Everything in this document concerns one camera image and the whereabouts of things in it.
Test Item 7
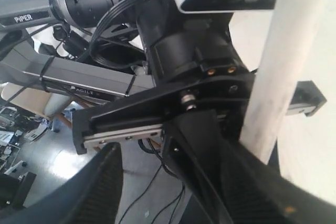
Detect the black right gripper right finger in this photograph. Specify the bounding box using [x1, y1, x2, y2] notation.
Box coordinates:
[167, 110, 335, 223]

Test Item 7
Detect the white drumstick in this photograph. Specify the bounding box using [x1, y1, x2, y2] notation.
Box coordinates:
[239, 0, 328, 164]

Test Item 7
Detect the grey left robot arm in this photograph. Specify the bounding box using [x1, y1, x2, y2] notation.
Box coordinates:
[1, 0, 276, 154]

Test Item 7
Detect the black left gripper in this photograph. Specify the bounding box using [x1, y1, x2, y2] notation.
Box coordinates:
[72, 31, 328, 155]

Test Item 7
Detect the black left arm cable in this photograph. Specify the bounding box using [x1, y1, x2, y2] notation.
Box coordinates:
[89, 0, 166, 69]

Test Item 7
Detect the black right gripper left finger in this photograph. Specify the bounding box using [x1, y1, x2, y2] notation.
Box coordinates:
[1, 143, 123, 223]

